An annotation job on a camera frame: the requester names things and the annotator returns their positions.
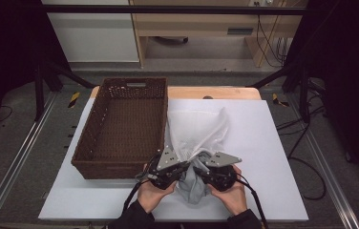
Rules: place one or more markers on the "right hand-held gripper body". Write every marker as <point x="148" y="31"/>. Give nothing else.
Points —
<point x="220" y="178"/>

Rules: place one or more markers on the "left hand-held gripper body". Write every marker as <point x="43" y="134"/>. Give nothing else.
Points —
<point x="166" y="173"/>

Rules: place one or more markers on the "grey cloth garment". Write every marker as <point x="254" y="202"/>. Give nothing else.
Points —
<point x="193" y="187"/>

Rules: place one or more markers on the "white mesh laundry bag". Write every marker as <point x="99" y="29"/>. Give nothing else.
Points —
<point x="196" y="130"/>

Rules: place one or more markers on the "brown wicker basket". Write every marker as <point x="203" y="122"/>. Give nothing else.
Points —
<point x="123" y="127"/>

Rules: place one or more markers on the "person's right hand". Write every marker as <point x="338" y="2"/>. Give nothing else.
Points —
<point x="236" y="197"/>

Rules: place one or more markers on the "person's left hand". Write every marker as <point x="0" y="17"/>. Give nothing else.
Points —
<point x="152" y="197"/>

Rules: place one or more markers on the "white board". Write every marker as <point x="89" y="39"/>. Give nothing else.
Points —
<point x="263" y="143"/>

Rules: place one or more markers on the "black metal stand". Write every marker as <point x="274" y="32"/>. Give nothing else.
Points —
<point x="304" y="95"/>
<point x="39" y="89"/>

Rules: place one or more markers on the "light wooden desk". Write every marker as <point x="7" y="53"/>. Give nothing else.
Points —
<point x="200" y="24"/>

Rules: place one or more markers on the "white cabinet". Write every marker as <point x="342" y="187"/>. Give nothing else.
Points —
<point x="95" y="38"/>

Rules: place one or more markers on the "dark curtain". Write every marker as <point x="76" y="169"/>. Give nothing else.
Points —
<point x="5" y="63"/>
<point x="346" y="79"/>

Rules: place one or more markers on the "aluminium floor rail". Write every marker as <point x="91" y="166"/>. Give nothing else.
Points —
<point x="12" y="165"/>
<point x="327" y="168"/>

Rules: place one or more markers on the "black horizontal frame bar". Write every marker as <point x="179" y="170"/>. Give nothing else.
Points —
<point x="168" y="9"/>

